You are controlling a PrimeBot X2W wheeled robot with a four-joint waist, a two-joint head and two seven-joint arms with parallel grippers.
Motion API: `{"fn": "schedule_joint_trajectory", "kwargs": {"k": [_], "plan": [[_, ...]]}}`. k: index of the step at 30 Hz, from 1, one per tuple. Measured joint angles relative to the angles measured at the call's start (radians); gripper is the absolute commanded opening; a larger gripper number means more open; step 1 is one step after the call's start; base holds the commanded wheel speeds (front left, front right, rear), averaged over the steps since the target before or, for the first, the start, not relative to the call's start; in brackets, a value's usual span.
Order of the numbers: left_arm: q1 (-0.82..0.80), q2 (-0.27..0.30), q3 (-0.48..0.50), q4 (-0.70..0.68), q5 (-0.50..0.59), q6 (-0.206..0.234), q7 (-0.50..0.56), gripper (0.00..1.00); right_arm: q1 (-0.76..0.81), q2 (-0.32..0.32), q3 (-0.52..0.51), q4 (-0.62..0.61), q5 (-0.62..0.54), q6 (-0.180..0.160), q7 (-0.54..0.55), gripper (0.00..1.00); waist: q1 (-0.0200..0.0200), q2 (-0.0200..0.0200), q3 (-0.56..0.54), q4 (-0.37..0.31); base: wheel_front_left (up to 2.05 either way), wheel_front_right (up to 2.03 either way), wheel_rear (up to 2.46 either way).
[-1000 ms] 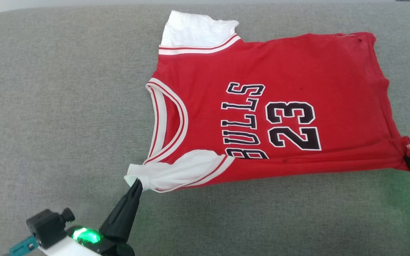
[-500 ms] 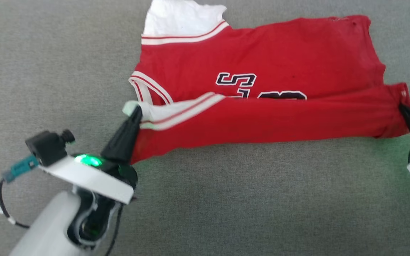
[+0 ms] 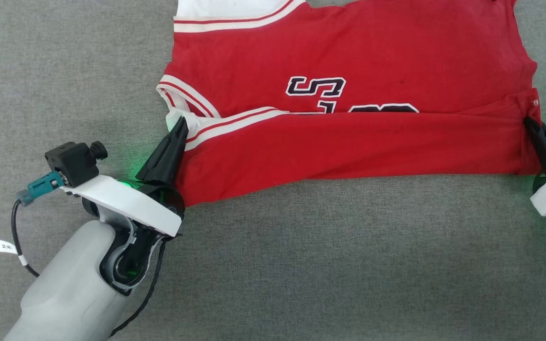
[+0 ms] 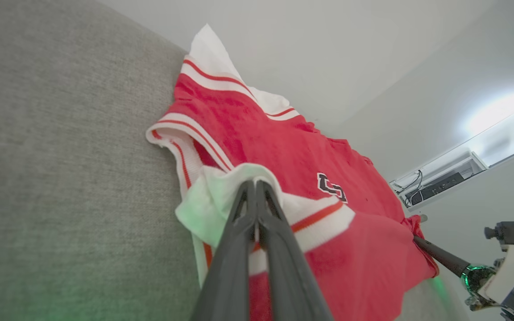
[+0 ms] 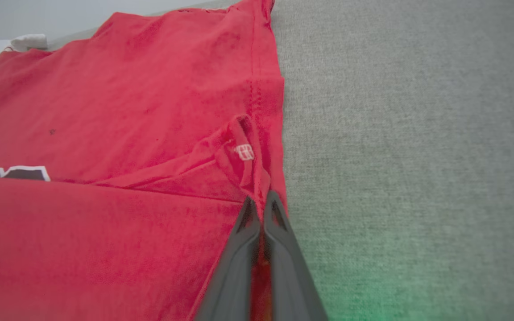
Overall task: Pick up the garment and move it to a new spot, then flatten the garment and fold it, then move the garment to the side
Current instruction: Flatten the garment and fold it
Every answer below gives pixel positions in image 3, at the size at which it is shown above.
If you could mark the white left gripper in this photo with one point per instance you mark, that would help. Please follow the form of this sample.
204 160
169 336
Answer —
126 201

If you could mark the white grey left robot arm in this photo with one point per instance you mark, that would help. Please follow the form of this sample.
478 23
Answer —
64 293

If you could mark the red white basketball jersey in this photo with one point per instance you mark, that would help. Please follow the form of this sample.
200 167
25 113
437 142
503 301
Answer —
349 147

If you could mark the grey fabric sofa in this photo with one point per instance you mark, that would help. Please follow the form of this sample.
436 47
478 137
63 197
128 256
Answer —
301 260

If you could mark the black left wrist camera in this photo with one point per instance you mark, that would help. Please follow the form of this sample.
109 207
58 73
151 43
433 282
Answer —
71 163

